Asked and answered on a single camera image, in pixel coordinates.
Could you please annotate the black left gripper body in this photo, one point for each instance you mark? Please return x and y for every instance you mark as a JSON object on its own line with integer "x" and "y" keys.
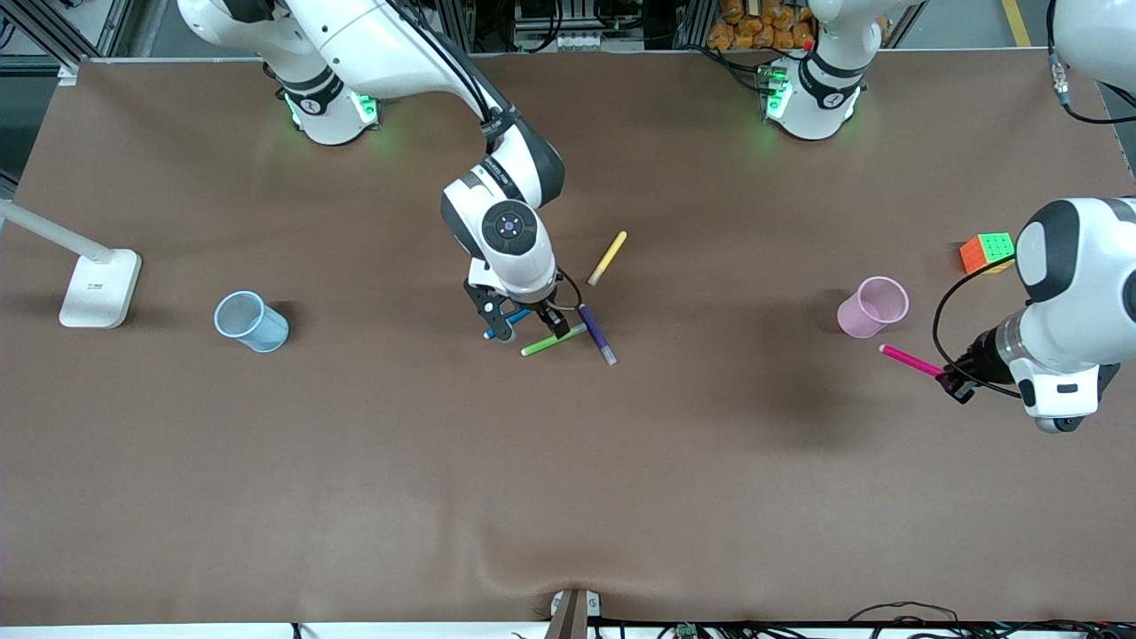
{"x": 977, "y": 357}

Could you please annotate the blue marker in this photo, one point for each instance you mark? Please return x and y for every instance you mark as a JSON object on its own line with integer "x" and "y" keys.
{"x": 518, "y": 315}

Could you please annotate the pink marker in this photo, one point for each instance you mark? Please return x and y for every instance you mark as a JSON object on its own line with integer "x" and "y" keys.
{"x": 910, "y": 359}

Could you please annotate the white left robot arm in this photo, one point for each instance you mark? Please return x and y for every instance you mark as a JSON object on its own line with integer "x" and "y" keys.
{"x": 1074, "y": 266}

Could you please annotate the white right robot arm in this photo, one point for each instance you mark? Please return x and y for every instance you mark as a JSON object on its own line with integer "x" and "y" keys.
{"x": 510, "y": 257}

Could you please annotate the green marker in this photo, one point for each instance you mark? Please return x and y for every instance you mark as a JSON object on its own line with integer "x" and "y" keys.
{"x": 537, "y": 347}

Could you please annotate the purple marker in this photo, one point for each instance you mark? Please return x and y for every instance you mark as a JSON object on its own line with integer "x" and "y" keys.
{"x": 599, "y": 339}

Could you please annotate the yellow marker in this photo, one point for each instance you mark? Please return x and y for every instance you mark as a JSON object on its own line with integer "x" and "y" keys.
{"x": 608, "y": 258}

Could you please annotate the colourful puzzle cube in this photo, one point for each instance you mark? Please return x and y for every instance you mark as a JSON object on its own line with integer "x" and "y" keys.
{"x": 983, "y": 255}

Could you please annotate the pink plastic cup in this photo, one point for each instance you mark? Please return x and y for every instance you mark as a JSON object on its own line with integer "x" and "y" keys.
{"x": 865, "y": 318}

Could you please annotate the brown table cover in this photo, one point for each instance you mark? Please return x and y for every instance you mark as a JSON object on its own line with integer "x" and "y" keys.
{"x": 568, "y": 488}

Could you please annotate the blue plastic cup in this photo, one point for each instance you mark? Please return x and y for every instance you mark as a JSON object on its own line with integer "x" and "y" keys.
{"x": 257, "y": 330}

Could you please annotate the white terminal block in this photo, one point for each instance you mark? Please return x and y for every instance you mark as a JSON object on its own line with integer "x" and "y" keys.
{"x": 577, "y": 41}

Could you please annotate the orange packets pile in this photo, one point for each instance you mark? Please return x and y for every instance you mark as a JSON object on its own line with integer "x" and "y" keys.
{"x": 754, "y": 35}

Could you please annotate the white desk lamp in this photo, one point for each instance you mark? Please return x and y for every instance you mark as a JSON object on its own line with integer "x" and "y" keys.
{"x": 99, "y": 293}

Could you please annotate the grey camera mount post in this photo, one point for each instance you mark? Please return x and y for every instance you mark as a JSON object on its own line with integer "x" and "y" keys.
{"x": 572, "y": 617}

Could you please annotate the aluminium frame profile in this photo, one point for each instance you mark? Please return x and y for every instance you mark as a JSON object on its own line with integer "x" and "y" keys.
{"x": 67, "y": 71}

